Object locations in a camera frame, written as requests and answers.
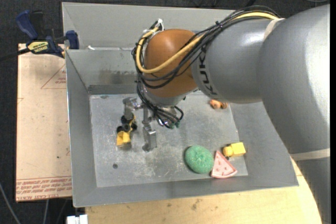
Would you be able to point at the yellow toy block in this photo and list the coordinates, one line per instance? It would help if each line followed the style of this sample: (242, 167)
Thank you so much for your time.
(237, 149)

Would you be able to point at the orange toy food piece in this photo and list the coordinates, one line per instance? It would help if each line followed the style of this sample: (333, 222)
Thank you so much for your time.
(215, 104)

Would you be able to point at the brown cardboard board, red print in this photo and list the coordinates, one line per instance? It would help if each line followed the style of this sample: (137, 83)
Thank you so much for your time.
(42, 118)

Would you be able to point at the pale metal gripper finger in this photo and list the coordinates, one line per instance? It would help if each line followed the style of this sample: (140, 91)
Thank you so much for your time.
(149, 139)
(129, 108)

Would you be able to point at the grey metal bin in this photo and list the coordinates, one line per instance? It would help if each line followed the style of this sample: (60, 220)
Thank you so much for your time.
(162, 165)

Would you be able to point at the yellow and black toy vehicle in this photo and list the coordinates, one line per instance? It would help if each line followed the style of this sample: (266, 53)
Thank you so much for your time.
(123, 137)

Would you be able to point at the green round sponge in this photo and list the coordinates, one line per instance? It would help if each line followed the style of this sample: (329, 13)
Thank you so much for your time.
(199, 159)

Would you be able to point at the pink watermelon slice toy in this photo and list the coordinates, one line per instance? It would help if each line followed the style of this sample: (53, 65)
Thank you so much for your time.
(222, 168)

